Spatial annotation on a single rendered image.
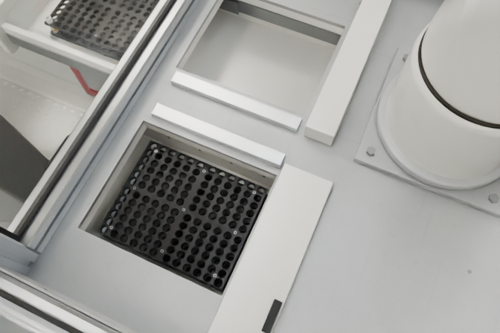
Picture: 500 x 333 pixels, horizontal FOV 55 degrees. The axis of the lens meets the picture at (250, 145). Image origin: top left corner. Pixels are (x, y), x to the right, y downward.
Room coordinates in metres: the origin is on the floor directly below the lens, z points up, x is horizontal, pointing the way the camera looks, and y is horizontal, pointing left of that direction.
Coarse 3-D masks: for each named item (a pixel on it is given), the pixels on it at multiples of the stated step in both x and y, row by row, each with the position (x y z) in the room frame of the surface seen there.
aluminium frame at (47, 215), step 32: (192, 0) 0.61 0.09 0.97; (160, 32) 0.53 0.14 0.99; (128, 96) 0.41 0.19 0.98; (96, 128) 0.35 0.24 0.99; (96, 160) 0.31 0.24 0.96; (64, 192) 0.25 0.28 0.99; (32, 224) 0.20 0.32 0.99; (0, 256) 0.15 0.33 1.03; (32, 256) 0.16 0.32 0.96; (0, 288) 0.10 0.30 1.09; (32, 288) 0.10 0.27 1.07; (64, 320) 0.06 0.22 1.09; (96, 320) 0.06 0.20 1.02
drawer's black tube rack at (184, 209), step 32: (160, 160) 0.33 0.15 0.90; (128, 192) 0.28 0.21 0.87; (160, 192) 0.28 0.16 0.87; (192, 192) 0.27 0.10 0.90; (224, 192) 0.27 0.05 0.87; (256, 192) 0.26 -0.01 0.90; (128, 224) 0.22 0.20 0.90; (160, 224) 0.21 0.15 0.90; (192, 224) 0.21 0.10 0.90; (224, 224) 0.21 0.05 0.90; (160, 256) 0.16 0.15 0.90; (192, 256) 0.17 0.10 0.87; (224, 256) 0.16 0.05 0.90; (224, 288) 0.11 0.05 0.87
